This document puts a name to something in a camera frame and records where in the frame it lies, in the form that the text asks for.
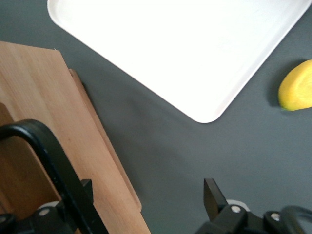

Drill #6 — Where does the wooden drawer front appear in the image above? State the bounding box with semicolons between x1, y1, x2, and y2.
0;102;61;221

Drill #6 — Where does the yellow mango fruit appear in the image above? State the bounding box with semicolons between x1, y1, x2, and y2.
278;59;312;112

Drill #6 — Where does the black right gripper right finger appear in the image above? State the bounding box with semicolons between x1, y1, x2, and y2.
195;178;295;234

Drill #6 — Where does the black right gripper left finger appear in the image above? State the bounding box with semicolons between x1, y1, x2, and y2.
0;178;95;234

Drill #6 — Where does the white rectangular tray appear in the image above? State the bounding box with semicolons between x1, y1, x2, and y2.
46;0;312;124

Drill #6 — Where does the black cable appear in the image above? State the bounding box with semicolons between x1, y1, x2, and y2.
279;205;312;234

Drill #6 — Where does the light wooden drawer cabinet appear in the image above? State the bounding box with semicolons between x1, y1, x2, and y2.
0;40;152;234

